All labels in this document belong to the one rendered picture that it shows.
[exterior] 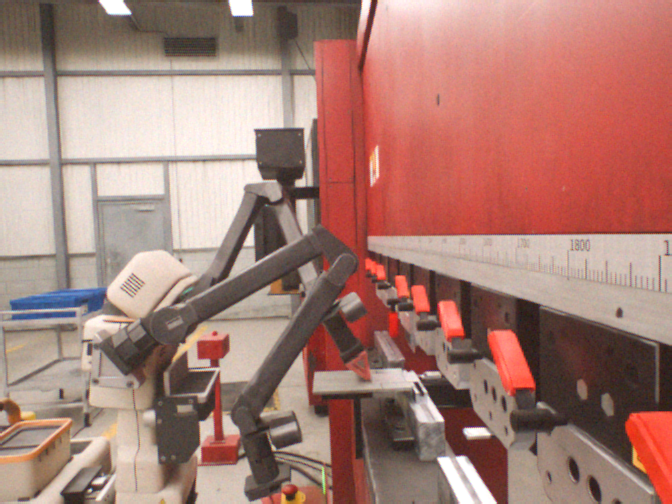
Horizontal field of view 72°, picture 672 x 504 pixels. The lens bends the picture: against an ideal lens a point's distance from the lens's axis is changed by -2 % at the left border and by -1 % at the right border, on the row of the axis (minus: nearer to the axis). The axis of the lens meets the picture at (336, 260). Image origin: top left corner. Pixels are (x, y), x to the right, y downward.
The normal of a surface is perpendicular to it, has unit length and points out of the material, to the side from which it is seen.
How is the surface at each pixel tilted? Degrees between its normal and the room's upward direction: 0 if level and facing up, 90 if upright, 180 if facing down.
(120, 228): 90
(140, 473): 90
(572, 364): 90
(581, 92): 90
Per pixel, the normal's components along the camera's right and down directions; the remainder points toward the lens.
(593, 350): -1.00, 0.04
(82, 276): 0.11, 0.05
